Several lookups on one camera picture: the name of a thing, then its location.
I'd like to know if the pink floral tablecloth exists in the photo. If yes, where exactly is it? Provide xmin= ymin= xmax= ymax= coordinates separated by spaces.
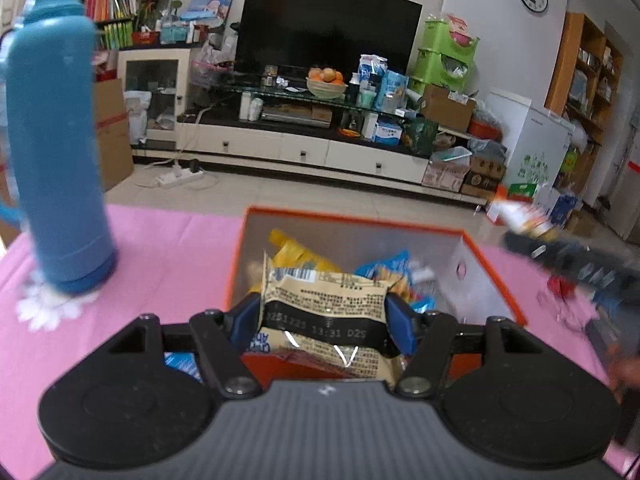
xmin=0 ymin=202 xmax=640 ymax=480

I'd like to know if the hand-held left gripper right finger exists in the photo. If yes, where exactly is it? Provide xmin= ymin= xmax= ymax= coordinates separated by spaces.
xmin=385 ymin=294 xmax=541 ymax=400

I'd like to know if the green plastic storage rack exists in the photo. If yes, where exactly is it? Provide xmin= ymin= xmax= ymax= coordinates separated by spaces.
xmin=407 ymin=17 xmax=481 ymax=97

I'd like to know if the black television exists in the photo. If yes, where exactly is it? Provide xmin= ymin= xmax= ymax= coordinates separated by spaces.
xmin=235 ymin=0 xmax=437 ymax=75

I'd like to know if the white power strip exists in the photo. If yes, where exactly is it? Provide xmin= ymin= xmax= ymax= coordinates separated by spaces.
xmin=156 ymin=167 xmax=206 ymax=191

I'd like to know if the orange box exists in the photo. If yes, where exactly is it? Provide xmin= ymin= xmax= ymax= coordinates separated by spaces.
xmin=227 ymin=205 xmax=529 ymax=397

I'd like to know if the white chest freezer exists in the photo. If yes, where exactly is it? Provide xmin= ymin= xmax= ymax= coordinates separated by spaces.
xmin=487 ymin=88 xmax=574 ymax=202

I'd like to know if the blue framed picture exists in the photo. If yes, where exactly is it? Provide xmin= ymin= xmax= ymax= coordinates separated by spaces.
xmin=186 ymin=0 xmax=236 ymax=22

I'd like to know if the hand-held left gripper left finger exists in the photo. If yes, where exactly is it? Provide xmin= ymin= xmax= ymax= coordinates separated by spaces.
xmin=107 ymin=294 xmax=263 ymax=400

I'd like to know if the bookshelf with books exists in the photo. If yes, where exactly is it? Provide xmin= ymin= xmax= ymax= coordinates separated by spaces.
xmin=82 ymin=0 xmax=177 ymax=52

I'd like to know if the person's right hand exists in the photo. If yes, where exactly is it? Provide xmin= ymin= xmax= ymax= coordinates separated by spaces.
xmin=607 ymin=354 xmax=640 ymax=403

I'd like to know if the blue white carton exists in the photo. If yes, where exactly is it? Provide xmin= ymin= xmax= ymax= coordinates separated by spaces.
xmin=372 ymin=115 xmax=404 ymax=144

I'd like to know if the wooden shelf unit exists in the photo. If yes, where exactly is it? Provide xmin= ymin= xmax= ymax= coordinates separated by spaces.
xmin=545 ymin=12 xmax=626 ymax=202

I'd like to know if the beige snack packet black band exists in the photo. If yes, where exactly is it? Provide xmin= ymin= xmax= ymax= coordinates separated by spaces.
xmin=249 ymin=254 xmax=410 ymax=387

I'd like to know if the blue snack packet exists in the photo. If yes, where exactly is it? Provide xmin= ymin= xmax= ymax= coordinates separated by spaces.
xmin=354 ymin=251 xmax=437 ymax=314

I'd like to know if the orange white snack packet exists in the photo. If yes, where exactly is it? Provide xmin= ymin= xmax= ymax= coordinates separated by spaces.
xmin=487 ymin=199 xmax=557 ymax=241

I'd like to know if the fruit bowl with oranges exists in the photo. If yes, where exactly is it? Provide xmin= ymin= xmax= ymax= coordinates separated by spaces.
xmin=306 ymin=66 xmax=349 ymax=100

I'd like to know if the white glass door cabinet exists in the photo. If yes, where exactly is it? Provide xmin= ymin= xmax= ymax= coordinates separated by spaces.
xmin=117 ymin=47 xmax=194 ymax=149

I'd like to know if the yellow snack packet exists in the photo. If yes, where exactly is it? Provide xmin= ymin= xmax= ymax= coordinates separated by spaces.
xmin=267 ymin=229 xmax=342 ymax=275

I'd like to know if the tall cardboard box red tape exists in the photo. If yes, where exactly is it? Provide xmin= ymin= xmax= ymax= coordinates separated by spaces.
xmin=92 ymin=77 xmax=136 ymax=194

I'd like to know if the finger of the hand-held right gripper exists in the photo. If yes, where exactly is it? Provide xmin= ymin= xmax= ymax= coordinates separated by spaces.
xmin=502 ymin=230 xmax=561 ymax=273

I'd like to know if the blue thermos flask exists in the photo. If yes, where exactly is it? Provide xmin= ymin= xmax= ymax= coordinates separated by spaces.
xmin=0 ymin=0 xmax=119 ymax=297

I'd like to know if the white tv stand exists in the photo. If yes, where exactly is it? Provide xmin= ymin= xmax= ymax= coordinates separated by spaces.
xmin=177 ymin=72 xmax=501 ymax=206

